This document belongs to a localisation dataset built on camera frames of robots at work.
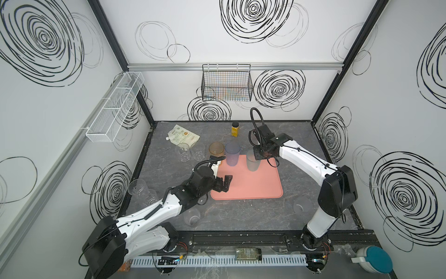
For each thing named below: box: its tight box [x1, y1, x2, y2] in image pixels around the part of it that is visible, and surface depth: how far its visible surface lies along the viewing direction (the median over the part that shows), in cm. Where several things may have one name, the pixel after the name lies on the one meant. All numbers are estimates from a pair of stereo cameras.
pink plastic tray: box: [210, 154, 284, 200], surface depth 93 cm
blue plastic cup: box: [224, 141, 241, 167], surface depth 93 cm
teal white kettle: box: [350, 245, 394, 274], surface depth 66 cm
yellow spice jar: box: [231, 121, 240, 138], surface depth 110 cm
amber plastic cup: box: [208, 141, 225, 157], surface depth 92 cm
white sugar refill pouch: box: [165, 123, 201, 149], surface depth 114 cm
